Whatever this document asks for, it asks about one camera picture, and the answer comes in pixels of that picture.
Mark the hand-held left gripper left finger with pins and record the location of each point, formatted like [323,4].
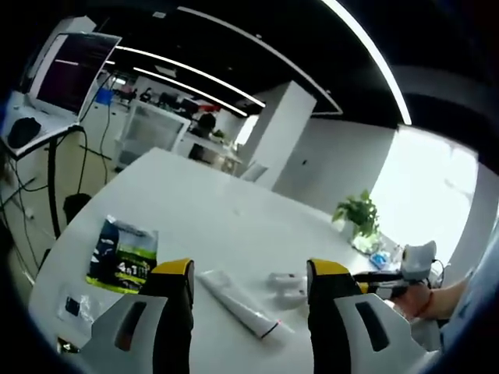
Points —
[171,308]

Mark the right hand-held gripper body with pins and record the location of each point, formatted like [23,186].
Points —
[418,260]

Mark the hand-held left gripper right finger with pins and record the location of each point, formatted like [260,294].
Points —
[331,311]

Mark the white skincare jar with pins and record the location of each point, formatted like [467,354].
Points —
[286,286]

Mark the white skincare tube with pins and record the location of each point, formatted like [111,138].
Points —
[239,302]

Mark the blue storage box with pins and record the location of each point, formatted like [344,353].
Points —
[104,96]

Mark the person's right hand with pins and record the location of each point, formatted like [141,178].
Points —
[405,303]

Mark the blue and white packet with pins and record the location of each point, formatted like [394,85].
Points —
[381,260]

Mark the green potted plant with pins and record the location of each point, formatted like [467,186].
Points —
[360,218]

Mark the dark green printed packet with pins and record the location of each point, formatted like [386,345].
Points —
[124,260]

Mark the small clear plastic bag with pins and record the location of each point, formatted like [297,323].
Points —
[76,308]

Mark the white cabinet with glass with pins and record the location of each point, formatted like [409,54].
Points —
[154,132]

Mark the white side desk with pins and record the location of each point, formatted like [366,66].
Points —
[37,130]

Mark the black computer mouse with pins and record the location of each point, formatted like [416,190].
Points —
[24,130]

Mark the computer monitor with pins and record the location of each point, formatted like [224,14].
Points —
[66,80]

